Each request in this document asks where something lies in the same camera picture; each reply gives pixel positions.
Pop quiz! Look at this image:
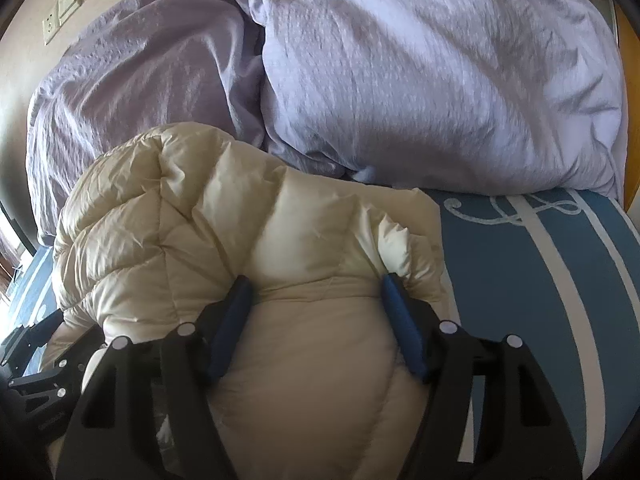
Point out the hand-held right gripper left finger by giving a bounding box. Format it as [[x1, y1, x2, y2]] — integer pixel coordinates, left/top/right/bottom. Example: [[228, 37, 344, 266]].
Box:
[[54, 275, 252, 480]]

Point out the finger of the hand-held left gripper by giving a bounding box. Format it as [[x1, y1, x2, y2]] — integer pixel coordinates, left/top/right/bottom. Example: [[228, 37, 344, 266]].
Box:
[[0, 310, 67, 367], [7, 326, 104, 412]]

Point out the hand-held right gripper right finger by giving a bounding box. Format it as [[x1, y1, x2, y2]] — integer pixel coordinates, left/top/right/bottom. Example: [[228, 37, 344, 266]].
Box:
[[381, 273, 585, 480]]

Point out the beige puffer jacket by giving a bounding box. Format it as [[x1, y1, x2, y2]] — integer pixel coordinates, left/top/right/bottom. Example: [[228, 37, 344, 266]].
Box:
[[40, 122, 471, 480]]

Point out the lilac crinkled duvet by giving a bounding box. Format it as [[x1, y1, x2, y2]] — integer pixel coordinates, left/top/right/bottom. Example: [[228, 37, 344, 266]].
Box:
[[25, 0, 628, 246]]

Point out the beige wall socket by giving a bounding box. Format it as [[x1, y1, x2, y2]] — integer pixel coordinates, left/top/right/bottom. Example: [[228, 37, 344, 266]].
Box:
[[42, 7, 61, 46]]

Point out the beige wall switch panel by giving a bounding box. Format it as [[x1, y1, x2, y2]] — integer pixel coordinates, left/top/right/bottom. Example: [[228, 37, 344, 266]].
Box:
[[56, 0, 86, 24]]

